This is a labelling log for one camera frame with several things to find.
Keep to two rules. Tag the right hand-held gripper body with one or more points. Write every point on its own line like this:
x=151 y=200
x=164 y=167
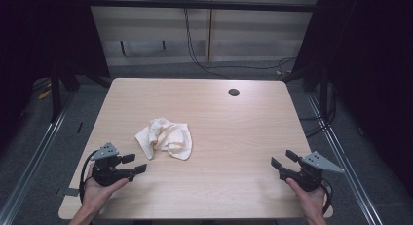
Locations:
x=308 y=176

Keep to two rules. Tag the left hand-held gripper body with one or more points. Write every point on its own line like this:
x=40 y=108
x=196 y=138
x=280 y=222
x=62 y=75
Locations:
x=105 y=173

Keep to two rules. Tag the white cloth towel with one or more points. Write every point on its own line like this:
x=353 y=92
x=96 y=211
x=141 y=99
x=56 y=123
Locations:
x=166 y=139

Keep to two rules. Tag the person's left hand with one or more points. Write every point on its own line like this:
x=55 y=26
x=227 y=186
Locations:
x=95 y=192

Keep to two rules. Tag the person's right hand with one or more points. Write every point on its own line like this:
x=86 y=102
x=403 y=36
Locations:
x=308 y=199

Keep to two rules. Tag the grey tape piece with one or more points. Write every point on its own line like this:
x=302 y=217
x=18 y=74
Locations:
x=69 y=192

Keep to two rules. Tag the black metal stand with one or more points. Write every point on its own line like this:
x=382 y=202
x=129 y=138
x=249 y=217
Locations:
x=56 y=95

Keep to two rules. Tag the yellow floor object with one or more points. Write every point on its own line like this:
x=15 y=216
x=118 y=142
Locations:
x=44 y=94

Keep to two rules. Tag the black curtain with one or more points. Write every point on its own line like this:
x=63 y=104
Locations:
x=373 y=72
x=39 y=33

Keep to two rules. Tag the metal floor rail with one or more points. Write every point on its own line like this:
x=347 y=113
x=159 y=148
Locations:
x=35 y=153
x=341 y=157

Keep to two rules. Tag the black horizontal frame bar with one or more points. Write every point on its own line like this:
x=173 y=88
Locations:
x=201 y=5

